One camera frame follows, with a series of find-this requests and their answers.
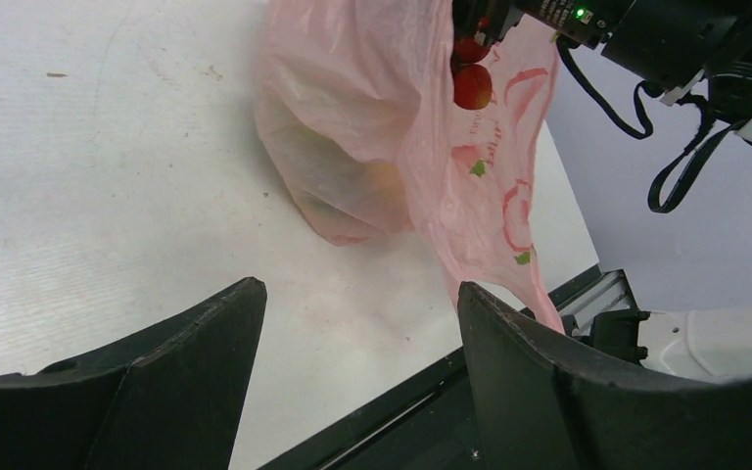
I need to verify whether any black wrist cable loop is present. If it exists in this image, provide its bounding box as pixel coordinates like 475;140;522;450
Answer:
554;35;750;215

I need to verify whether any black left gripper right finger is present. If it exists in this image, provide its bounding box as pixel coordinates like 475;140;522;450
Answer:
458;282;752;469

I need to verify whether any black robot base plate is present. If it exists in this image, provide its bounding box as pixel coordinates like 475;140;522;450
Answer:
265;349;485;469

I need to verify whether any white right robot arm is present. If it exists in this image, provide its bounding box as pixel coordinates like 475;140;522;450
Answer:
452;1;752;383

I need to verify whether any red fake fruit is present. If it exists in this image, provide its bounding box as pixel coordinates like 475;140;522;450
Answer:
451;17;493;111

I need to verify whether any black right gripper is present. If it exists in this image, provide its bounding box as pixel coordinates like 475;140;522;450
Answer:
452;0;633;49

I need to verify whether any pink plastic bag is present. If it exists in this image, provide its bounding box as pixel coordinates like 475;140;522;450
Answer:
255;1;563;331

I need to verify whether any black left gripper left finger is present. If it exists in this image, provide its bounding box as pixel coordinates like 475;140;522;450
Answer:
0;277;267;469

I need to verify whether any aluminium frame rail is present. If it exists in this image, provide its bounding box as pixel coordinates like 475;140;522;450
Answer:
558;270;637;337

